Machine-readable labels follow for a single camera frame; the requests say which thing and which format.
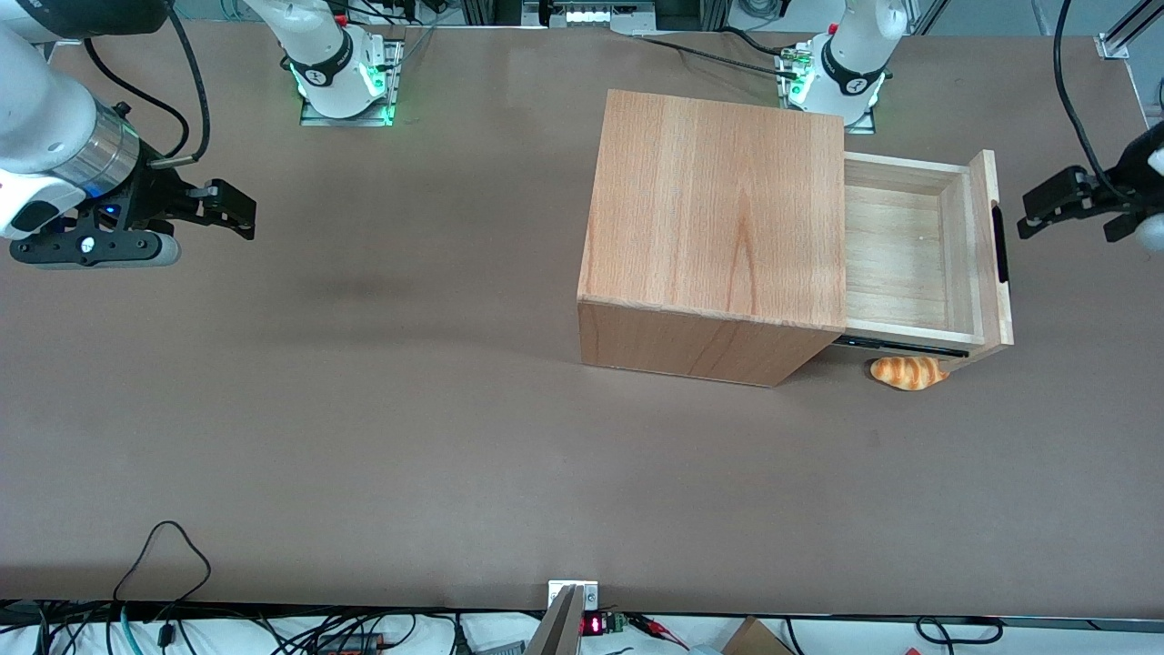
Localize toy bread roll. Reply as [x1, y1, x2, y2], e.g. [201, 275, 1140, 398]
[870, 357, 950, 392]

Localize light wooden drawer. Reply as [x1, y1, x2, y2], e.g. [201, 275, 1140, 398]
[837, 148, 1016, 371]

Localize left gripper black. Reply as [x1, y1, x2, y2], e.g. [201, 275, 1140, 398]
[1018, 120, 1164, 240]

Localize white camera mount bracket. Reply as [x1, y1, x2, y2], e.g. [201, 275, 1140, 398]
[547, 579, 599, 612]

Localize black drawer handle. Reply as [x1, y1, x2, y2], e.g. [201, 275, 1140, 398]
[991, 202, 1010, 285]

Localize black looped table cable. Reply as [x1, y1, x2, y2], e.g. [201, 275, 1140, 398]
[111, 520, 213, 629]

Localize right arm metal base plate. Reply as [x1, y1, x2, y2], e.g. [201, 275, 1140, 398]
[298, 36, 405, 128]

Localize red test lead wires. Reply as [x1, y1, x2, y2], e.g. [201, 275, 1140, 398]
[626, 612, 692, 651]

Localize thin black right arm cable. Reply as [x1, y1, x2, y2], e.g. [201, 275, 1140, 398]
[84, 38, 192, 161]

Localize black coiled floor cable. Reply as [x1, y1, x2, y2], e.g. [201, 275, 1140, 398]
[914, 616, 1006, 647]

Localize light wooden drawer cabinet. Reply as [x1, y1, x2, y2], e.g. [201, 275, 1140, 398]
[577, 88, 850, 389]

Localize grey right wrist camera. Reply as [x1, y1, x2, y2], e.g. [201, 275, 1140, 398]
[9, 229, 183, 270]

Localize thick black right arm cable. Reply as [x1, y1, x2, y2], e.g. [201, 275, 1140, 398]
[150, 7, 213, 170]

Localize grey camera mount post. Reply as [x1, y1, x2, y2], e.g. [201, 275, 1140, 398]
[526, 585, 585, 655]

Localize brown cardboard piece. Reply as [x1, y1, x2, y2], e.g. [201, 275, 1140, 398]
[723, 617, 798, 655]

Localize black drawer slide rail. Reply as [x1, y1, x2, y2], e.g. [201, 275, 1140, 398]
[835, 335, 970, 358]

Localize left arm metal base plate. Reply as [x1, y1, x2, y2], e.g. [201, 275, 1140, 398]
[776, 50, 878, 136]

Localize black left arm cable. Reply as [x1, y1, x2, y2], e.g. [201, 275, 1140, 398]
[1053, 0, 1118, 197]

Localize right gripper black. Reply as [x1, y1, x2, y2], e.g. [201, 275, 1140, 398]
[68, 168, 256, 240]

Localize black cable by arm base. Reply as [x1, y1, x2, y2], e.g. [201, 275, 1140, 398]
[637, 35, 801, 81]

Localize aluminium frame profile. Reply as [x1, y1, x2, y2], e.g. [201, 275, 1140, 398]
[1096, 0, 1164, 61]

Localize white lit device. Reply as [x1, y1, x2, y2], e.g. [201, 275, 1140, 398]
[544, 0, 657, 28]

